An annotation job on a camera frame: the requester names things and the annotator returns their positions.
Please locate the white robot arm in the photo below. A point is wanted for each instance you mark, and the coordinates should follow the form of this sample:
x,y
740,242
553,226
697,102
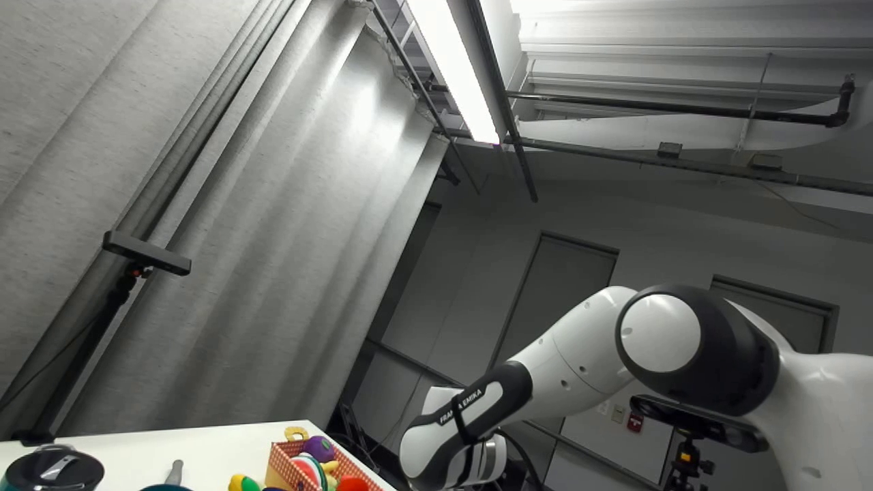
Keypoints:
x,y
704,361

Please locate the wooden toy crate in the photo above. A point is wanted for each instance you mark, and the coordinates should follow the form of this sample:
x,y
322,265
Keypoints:
x,y
307,460

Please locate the teal toy kettle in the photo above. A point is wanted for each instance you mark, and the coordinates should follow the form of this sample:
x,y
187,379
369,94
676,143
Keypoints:
x,y
174,479

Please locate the teal toy frying pan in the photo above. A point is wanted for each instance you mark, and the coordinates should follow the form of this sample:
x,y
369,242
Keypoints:
x,y
52,470

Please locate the ceiling light strip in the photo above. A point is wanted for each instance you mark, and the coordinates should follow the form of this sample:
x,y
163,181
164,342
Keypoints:
x,y
455,65

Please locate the black camera on tripod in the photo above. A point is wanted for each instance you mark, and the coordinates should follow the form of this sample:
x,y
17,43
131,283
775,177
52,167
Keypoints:
x,y
33,404

